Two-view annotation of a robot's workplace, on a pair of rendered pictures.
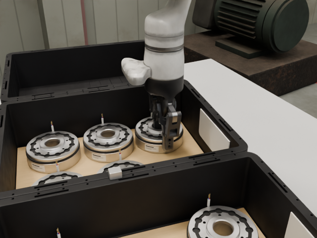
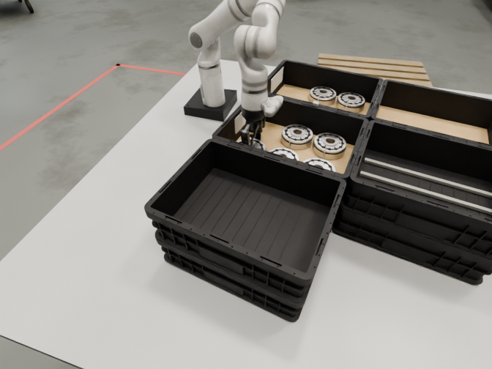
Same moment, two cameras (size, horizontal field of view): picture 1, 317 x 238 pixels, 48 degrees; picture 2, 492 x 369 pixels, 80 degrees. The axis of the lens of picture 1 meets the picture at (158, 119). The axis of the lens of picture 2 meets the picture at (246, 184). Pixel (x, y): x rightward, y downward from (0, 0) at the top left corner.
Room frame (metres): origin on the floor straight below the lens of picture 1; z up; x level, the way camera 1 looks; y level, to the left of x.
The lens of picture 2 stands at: (1.19, 0.50, 1.44)
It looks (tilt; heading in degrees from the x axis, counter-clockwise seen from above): 46 degrees down; 224
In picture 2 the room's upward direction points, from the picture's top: straight up
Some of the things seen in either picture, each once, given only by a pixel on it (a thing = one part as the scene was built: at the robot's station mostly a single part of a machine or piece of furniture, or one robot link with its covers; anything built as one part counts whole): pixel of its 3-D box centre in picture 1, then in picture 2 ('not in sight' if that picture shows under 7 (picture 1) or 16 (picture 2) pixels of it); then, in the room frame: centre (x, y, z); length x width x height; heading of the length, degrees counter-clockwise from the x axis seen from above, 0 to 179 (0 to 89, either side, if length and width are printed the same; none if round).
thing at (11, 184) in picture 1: (114, 151); (290, 143); (0.56, 0.08, 0.87); 0.40 x 0.30 x 0.11; 108
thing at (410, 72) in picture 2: not in sight; (370, 76); (-1.78, -0.60, 0.05); 1.11 x 0.76 x 0.10; 119
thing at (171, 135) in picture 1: (170, 140); not in sight; (0.58, -0.02, 0.87); 0.03 x 0.01 x 0.05; 17
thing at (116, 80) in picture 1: (90, 87); (248, 210); (0.84, 0.17, 0.87); 0.40 x 0.30 x 0.11; 108
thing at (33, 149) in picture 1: (52, 145); (317, 169); (0.59, 0.21, 0.86); 0.10 x 0.10 x 0.01
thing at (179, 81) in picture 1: (163, 92); (254, 116); (0.63, -0.01, 0.96); 0.08 x 0.08 x 0.09
